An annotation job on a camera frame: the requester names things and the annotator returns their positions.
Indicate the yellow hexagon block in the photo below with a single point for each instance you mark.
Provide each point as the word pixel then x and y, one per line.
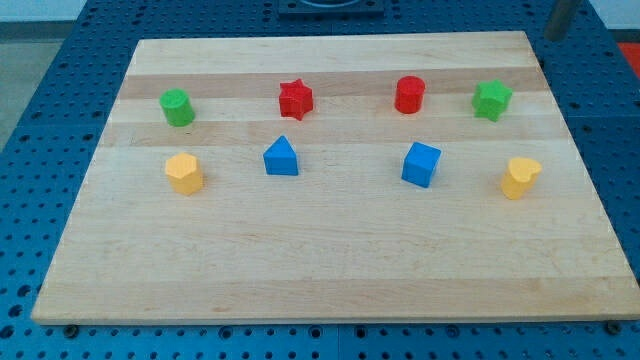
pixel 184 173

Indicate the blue triangle block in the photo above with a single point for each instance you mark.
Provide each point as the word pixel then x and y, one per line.
pixel 280 158

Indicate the wooden board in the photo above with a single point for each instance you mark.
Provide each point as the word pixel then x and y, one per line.
pixel 346 240

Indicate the red star block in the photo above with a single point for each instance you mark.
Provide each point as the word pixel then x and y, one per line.
pixel 295 99

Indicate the blue cube block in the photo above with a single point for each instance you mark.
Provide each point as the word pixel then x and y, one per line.
pixel 420 164

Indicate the red cylinder block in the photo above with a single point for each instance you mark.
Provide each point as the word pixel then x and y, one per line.
pixel 409 94

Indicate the green cylinder block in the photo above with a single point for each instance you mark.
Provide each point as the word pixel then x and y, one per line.
pixel 176 107

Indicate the green star block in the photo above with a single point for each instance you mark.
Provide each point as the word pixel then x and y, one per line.
pixel 491 99

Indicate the yellow heart block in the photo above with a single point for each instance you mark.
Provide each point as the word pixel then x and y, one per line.
pixel 519 177

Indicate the grey metal rod tool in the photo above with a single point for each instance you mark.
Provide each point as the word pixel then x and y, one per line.
pixel 560 19

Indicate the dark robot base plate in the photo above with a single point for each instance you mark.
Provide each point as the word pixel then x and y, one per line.
pixel 329 8

